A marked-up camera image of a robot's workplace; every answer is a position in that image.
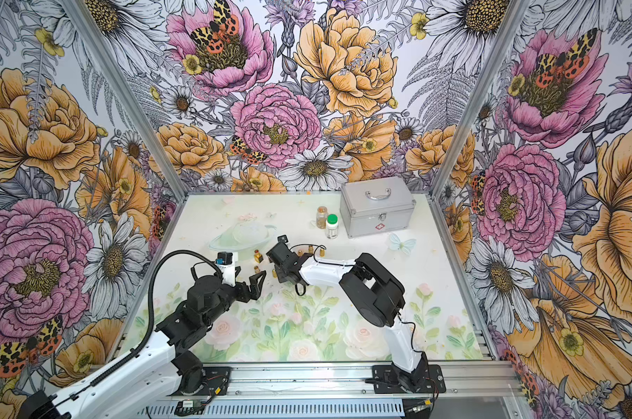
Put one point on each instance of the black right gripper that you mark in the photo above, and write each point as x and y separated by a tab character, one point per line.
280	274

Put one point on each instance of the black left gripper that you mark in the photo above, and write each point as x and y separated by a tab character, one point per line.
254	290

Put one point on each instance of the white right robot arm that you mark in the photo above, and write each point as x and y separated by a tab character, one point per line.
378	296

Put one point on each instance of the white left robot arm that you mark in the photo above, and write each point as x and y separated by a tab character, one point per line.
161	365

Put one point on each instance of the amber glass jar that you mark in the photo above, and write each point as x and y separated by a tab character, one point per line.
321	217

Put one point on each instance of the green capped jar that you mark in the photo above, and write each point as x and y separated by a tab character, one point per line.
332	226

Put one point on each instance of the silver metal case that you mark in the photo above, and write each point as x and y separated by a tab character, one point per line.
376	206

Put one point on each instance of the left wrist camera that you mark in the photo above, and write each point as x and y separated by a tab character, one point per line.
227	263

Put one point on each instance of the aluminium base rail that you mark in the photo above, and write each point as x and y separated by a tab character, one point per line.
457	389

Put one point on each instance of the aluminium corner post left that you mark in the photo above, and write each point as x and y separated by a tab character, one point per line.
93	39

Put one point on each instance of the aluminium corner post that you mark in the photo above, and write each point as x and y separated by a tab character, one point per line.
93	39
504	40

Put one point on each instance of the aluminium corner post right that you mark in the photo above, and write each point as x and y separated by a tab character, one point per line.
504	40

